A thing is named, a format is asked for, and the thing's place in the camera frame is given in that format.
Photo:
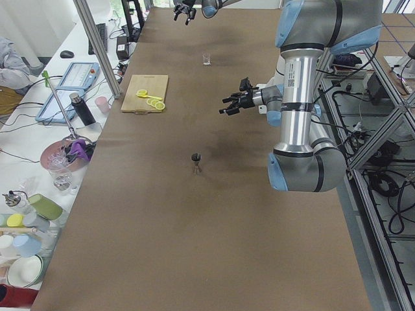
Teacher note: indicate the green cup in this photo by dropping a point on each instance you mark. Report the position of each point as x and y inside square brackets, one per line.
[45, 207]

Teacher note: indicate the metal jigger measuring cup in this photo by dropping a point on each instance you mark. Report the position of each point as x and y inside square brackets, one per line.
[195, 158]

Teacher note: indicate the white green-rimmed bowl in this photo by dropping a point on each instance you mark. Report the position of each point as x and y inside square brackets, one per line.
[25, 272]

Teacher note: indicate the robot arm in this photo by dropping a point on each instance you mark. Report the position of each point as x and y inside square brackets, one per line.
[305, 158]
[209, 8]

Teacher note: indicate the black water bottle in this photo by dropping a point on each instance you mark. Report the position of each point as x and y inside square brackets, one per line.
[81, 108]

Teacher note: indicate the wooden cutting board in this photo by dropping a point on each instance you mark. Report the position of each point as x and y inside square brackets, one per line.
[155, 85]

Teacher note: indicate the black computer mouse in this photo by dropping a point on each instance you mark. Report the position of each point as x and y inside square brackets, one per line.
[66, 54]

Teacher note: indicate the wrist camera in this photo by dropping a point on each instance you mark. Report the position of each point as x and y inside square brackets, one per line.
[245, 85]

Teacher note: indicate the pink bowl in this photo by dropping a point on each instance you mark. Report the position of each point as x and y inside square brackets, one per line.
[57, 153]

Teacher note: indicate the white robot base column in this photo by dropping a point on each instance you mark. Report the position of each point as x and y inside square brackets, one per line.
[278, 77]

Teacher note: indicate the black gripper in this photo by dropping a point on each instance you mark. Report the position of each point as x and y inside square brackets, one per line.
[189, 6]
[249, 100]

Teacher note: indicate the aluminium frame post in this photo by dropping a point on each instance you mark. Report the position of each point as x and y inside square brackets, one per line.
[88, 23]

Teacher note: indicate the clear glass cup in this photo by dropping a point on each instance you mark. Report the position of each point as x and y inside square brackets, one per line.
[206, 59]

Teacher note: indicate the purple cloth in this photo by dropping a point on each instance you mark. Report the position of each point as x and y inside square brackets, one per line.
[78, 149]

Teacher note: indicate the yellow lemon slice on stick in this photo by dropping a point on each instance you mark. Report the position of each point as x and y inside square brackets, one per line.
[143, 93]

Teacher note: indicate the light blue cup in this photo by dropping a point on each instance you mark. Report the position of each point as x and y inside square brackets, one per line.
[27, 245]

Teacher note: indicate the blue teach pendant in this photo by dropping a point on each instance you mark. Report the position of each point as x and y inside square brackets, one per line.
[79, 75]
[51, 112]

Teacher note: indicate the yellow cup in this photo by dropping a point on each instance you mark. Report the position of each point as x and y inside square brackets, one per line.
[15, 221]

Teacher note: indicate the pink cup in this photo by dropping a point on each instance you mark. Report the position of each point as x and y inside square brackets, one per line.
[102, 103]

